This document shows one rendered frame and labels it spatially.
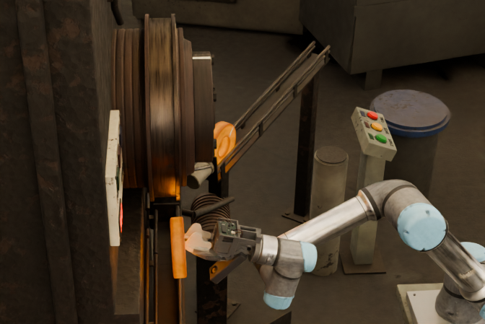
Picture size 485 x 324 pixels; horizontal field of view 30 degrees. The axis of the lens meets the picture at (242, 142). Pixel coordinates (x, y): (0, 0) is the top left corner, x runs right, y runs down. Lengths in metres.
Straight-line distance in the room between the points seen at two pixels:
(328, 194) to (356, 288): 0.41
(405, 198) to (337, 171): 0.79
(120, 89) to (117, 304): 0.49
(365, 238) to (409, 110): 0.58
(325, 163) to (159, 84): 1.20
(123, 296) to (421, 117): 1.86
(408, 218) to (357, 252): 1.14
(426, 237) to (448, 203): 1.54
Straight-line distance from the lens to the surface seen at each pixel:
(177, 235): 2.23
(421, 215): 2.36
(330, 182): 3.20
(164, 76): 2.08
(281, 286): 2.35
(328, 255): 3.41
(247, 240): 2.27
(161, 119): 2.07
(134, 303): 2.09
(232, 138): 2.92
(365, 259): 3.52
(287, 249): 2.30
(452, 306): 2.87
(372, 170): 3.27
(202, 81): 2.17
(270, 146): 4.17
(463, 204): 3.94
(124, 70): 2.12
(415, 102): 3.74
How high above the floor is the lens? 2.30
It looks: 33 degrees down
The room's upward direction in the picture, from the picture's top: 1 degrees clockwise
